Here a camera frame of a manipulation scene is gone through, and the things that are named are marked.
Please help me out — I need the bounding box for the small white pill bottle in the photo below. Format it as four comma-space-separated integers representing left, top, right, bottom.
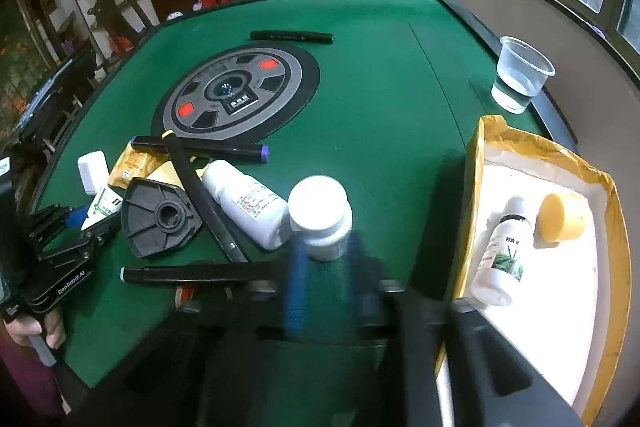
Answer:
288, 176, 352, 262

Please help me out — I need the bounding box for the white USB charger block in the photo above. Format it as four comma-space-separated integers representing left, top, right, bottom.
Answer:
77, 150, 110, 196

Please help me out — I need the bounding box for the purple capped black marker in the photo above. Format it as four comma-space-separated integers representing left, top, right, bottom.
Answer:
129, 135, 269, 164

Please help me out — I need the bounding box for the black plastic fan-shaped part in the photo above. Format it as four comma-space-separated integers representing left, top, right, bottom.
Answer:
120, 178, 203, 259

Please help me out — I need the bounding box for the black electrical tape roll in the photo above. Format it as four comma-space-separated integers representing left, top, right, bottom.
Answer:
175, 286, 202, 314

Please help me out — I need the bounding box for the yellow capped black marker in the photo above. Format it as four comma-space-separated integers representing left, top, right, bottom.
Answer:
162, 131, 250, 263

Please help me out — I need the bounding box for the maroon sleeve left forearm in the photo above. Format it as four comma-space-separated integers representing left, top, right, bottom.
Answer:
1, 329, 65, 419

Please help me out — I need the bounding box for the person left hand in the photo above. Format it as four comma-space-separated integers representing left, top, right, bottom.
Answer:
3, 308, 66, 349

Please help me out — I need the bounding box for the white bottle red text label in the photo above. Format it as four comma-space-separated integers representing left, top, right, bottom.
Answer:
202, 159, 292, 251

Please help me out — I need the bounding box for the white bottle green plant label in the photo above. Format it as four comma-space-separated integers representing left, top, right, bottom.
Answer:
470, 196, 534, 307

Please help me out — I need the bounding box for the crumpled yellow paper bag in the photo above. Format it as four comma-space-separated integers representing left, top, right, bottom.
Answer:
107, 144, 183, 188

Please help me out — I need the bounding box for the round mahjong table control panel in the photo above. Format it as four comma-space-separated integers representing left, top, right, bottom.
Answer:
151, 42, 320, 143

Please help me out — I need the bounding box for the yellow taped white tray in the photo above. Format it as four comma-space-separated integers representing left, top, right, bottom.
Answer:
452, 115, 631, 426

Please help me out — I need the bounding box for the yellow round jar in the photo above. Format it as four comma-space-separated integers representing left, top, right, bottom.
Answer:
537, 194, 588, 243

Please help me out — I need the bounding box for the clear plastic water cup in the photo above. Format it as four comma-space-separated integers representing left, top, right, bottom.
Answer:
491, 36, 556, 114

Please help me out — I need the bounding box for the wooden chair left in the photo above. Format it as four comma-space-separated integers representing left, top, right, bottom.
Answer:
88, 0, 154, 46

